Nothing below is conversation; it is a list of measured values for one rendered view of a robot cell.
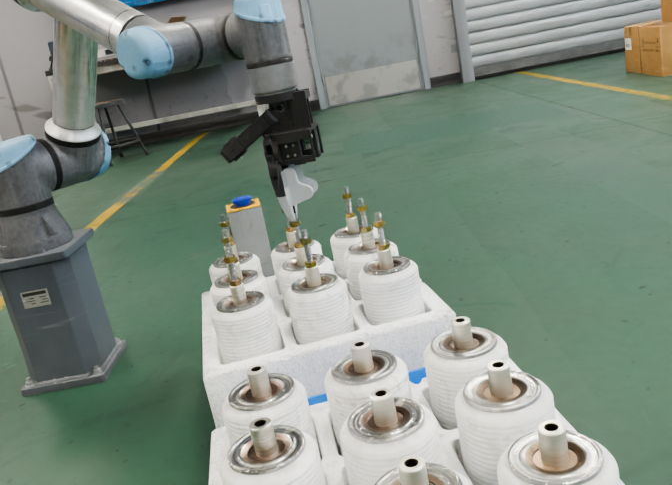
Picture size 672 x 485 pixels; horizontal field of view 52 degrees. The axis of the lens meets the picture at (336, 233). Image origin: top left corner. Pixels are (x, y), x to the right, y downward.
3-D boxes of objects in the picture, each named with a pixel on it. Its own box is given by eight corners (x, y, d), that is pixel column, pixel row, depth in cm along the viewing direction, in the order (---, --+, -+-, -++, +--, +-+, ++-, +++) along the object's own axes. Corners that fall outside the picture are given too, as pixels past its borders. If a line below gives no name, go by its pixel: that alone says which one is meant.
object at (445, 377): (458, 512, 80) (435, 372, 75) (435, 465, 89) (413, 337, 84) (537, 491, 80) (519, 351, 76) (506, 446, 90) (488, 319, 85)
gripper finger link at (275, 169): (283, 198, 112) (272, 144, 110) (274, 199, 112) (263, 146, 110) (290, 192, 116) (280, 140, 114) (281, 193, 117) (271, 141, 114)
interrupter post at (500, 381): (494, 403, 67) (490, 372, 66) (486, 391, 70) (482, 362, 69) (518, 397, 67) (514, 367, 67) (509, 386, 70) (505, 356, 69)
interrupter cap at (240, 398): (229, 420, 74) (227, 414, 74) (229, 387, 81) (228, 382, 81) (298, 403, 74) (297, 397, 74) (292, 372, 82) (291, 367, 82)
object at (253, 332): (256, 429, 105) (229, 320, 101) (225, 409, 113) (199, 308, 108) (306, 401, 111) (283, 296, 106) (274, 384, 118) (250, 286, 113)
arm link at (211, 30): (158, 26, 112) (203, 14, 105) (209, 18, 121) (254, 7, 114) (170, 74, 115) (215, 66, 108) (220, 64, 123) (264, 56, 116)
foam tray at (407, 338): (230, 483, 105) (202, 378, 101) (222, 373, 143) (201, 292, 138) (471, 415, 111) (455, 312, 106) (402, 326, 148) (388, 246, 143)
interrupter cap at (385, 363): (336, 393, 75) (335, 388, 75) (327, 363, 82) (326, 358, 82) (404, 377, 76) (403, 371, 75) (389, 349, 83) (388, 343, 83)
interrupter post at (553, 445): (547, 473, 56) (543, 438, 55) (535, 457, 58) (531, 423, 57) (575, 466, 56) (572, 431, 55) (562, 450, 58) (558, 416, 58)
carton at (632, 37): (669, 63, 476) (667, 18, 467) (686, 64, 453) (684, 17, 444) (625, 71, 477) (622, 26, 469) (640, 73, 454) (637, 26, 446)
